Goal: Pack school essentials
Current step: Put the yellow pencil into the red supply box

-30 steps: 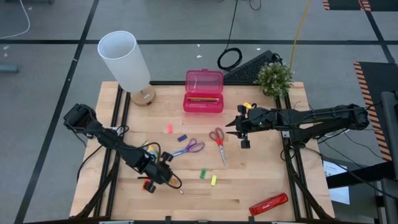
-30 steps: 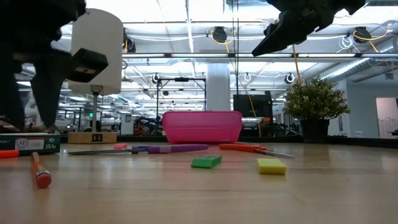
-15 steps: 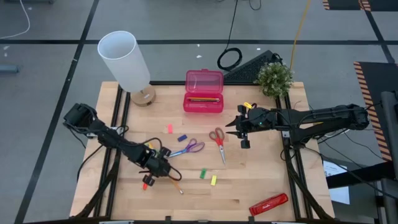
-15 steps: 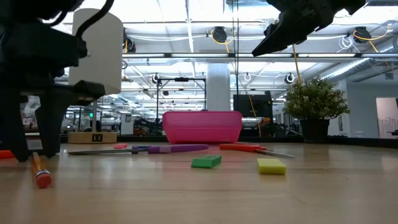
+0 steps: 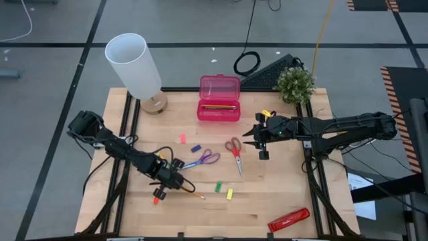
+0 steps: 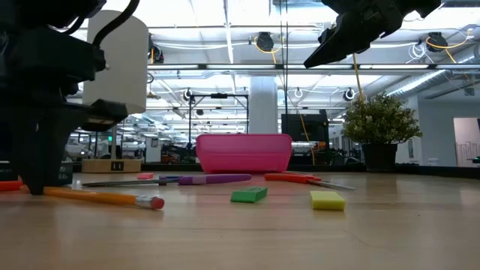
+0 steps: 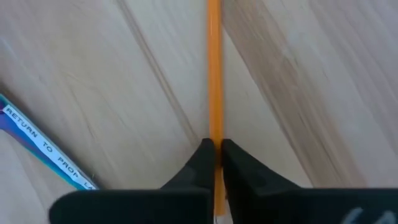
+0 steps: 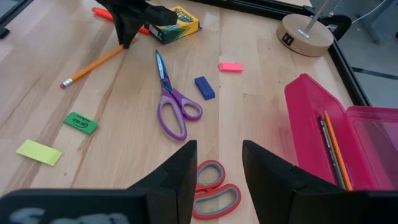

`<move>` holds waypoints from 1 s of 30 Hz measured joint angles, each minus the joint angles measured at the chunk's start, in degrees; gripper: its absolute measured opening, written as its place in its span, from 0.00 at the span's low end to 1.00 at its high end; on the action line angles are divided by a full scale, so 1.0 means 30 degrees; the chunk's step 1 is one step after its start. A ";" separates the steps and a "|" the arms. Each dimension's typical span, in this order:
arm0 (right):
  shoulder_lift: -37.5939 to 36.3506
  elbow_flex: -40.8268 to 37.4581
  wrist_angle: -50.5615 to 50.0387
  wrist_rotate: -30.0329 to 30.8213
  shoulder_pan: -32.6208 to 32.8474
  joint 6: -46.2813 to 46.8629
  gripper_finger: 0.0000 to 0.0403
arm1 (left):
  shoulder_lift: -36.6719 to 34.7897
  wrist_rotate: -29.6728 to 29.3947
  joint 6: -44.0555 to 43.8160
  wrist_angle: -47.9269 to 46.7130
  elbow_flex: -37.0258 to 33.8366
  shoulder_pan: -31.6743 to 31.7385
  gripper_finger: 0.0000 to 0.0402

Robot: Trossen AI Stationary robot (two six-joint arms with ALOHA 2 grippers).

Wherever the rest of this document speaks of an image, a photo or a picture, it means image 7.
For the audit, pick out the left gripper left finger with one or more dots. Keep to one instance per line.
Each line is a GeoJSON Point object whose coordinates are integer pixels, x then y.
{"type": "Point", "coordinates": [140, 208]}

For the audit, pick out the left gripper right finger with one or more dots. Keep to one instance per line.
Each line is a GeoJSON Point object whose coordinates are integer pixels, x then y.
{"type": "Point", "coordinates": [295, 208]}

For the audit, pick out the yellow orange pencil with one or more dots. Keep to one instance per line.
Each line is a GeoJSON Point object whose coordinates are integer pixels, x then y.
{"type": "Point", "coordinates": [214, 62]}

